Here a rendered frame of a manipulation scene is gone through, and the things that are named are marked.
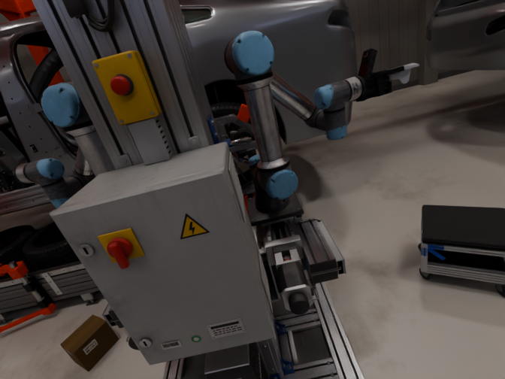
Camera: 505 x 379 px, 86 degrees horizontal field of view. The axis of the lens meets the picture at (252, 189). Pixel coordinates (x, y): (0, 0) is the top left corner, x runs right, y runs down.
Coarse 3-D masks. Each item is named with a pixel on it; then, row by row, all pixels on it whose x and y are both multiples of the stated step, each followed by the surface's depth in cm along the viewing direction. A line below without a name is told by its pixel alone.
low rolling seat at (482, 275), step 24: (432, 216) 158; (456, 216) 153; (480, 216) 148; (504, 216) 144; (432, 240) 143; (456, 240) 138; (480, 240) 134; (504, 240) 130; (432, 264) 150; (456, 264) 153; (480, 264) 149; (504, 264) 142; (504, 288) 138
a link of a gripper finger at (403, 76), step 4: (408, 64) 91; (412, 64) 92; (416, 64) 92; (392, 68) 93; (404, 68) 91; (408, 68) 91; (400, 72) 93; (404, 72) 93; (408, 72) 92; (392, 76) 94; (396, 76) 94; (400, 76) 93; (404, 76) 93; (408, 76) 93; (400, 80) 94; (404, 80) 94; (408, 80) 93
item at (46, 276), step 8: (72, 264) 198; (80, 264) 196; (32, 272) 201; (40, 272) 198; (48, 272) 197; (56, 272) 198; (64, 272) 198; (72, 272) 198; (80, 272) 198; (0, 280) 202; (8, 280) 199; (16, 280) 199; (40, 280) 200; (48, 280) 200; (56, 280) 201; (64, 280) 201; (0, 288) 203; (8, 288) 201; (16, 288) 202; (56, 288) 203; (0, 296) 204
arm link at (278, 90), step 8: (224, 56) 87; (232, 72) 89; (272, 80) 95; (280, 80) 97; (272, 88) 97; (280, 88) 97; (288, 88) 98; (272, 96) 100; (280, 96) 99; (288, 96) 99; (296, 96) 100; (304, 96) 103; (288, 104) 101; (296, 104) 101; (304, 104) 102; (312, 104) 104; (296, 112) 104; (304, 112) 103; (312, 112) 104; (320, 112) 103; (304, 120) 108; (312, 120) 106
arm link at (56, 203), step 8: (48, 184) 98; (56, 184) 100; (64, 184) 102; (72, 184) 106; (80, 184) 109; (48, 192) 99; (56, 192) 100; (64, 192) 102; (72, 192) 105; (56, 200) 101; (64, 200) 102; (56, 208) 103
